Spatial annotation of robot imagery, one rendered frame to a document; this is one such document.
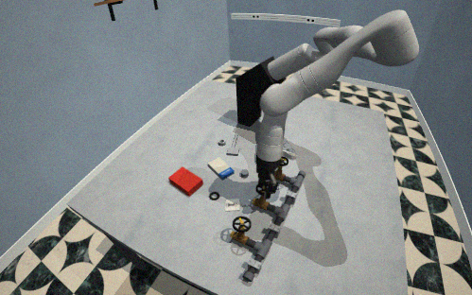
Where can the white tag on grey metal chain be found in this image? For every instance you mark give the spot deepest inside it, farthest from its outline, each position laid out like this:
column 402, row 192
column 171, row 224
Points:
column 233, row 205

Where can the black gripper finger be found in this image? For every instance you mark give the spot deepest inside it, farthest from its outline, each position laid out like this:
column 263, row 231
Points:
column 272, row 185
column 260, row 177

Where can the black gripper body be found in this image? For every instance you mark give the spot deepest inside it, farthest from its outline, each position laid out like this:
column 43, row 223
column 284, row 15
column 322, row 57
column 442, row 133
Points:
column 270, row 166

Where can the red rectangular block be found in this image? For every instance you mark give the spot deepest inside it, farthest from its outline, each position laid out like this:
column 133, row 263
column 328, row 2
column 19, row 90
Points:
column 186, row 181

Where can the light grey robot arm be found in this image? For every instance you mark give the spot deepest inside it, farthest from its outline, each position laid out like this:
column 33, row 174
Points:
column 388, row 40

